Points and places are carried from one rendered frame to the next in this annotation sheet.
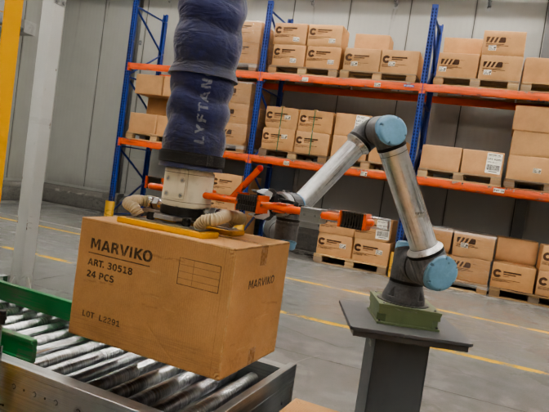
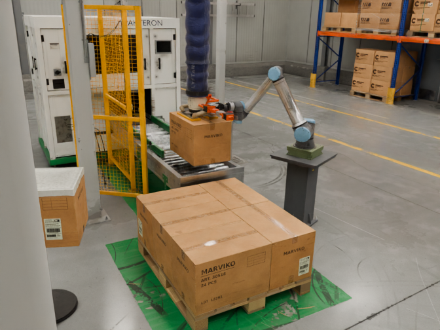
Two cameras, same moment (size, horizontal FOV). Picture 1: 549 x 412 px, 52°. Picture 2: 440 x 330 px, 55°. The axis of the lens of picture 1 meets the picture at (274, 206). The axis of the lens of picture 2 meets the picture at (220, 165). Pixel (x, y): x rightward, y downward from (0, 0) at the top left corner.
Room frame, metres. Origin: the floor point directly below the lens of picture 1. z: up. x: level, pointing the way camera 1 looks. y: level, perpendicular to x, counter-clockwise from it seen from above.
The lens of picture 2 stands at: (-1.22, -2.36, 2.06)
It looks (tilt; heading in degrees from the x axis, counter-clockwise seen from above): 20 degrees down; 37
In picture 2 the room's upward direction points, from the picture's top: 1 degrees clockwise
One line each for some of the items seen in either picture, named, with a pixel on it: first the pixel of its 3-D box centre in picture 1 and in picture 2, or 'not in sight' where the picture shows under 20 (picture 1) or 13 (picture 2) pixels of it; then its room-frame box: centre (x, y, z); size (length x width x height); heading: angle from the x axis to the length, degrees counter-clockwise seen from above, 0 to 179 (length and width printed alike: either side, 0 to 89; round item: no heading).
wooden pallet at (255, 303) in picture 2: not in sight; (218, 262); (1.24, -0.51, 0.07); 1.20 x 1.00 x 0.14; 66
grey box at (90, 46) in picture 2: not in sight; (90, 59); (1.26, 1.04, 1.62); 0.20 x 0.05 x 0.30; 66
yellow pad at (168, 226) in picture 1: (167, 222); (188, 114); (1.84, 0.34, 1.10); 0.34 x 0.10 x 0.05; 67
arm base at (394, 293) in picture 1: (404, 290); (305, 141); (2.47, -0.63, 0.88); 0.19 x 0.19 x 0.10
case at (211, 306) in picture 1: (181, 286); (199, 135); (1.93, 0.28, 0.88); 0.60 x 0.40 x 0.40; 65
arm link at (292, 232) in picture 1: (284, 233); (238, 116); (2.13, -0.05, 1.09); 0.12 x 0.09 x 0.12; 17
